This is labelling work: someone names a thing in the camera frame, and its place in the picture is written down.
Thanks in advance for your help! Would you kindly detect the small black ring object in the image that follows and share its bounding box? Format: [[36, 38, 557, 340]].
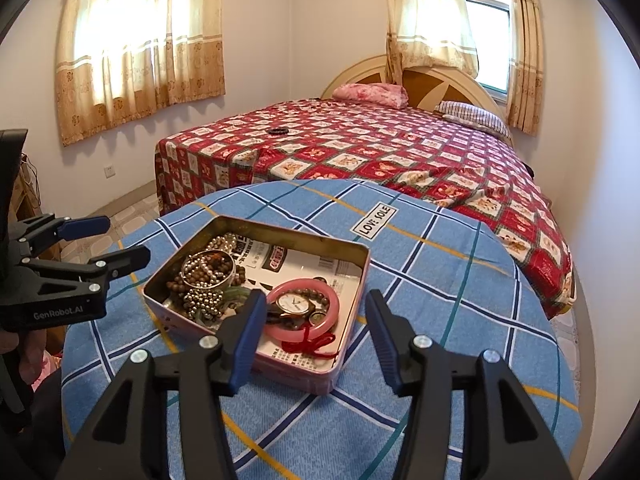
[[266, 127, 290, 136]]

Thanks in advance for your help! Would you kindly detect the brown wooden bead mala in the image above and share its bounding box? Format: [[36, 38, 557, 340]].
[[166, 249, 246, 292]]

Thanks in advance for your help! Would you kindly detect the thin silver bangle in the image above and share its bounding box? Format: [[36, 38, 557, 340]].
[[180, 249, 235, 290]]

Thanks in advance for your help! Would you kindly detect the far right beige curtain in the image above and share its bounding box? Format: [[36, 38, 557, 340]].
[[506, 0, 544, 136]]

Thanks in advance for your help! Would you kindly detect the paper sheet in tin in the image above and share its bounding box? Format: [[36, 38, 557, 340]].
[[233, 236, 366, 390]]

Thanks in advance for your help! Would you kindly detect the cream wooden headboard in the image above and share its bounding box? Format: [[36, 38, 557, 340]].
[[321, 54, 506, 120]]

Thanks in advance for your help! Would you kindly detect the left beige curtain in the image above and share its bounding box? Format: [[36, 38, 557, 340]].
[[54, 0, 226, 146]]

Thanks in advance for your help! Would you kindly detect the pink floral pillow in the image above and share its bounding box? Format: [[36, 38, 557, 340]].
[[332, 82, 409, 110]]

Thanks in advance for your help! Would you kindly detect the blue plaid tablecloth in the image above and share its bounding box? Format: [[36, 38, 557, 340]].
[[62, 180, 582, 479]]

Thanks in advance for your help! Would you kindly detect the person's left hand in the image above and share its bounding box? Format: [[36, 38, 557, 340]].
[[0, 330, 47, 385]]

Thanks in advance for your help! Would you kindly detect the green jade bangle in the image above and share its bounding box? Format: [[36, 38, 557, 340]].
[[188, 286, 248, 326]]

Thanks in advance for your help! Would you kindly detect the beige curtain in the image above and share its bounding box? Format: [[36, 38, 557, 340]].
[[506, 0, 544, 136], [54, 0, 226, 146], [386, 0, 480, 84]]

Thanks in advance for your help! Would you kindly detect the red patterned bedspread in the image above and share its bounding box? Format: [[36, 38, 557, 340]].
[[155, 99, 577, 318]]

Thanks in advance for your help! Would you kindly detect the pink metal tin box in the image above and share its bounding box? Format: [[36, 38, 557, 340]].
[[143, 216, 370, 396]]

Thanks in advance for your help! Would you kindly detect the coin charm with red tassel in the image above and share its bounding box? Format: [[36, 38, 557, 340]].
[[281, 318, 337, 360]]

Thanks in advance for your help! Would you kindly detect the gold pocket watch with chain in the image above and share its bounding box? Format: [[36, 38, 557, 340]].
[[267, 288, 329, 330]]

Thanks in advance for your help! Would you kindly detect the plaid checked pillow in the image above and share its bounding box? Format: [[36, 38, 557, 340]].
[[434, 101, 512, 144]]

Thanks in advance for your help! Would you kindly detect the pink bangle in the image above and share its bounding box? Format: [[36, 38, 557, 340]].
[[265, 278, 340, 342]]

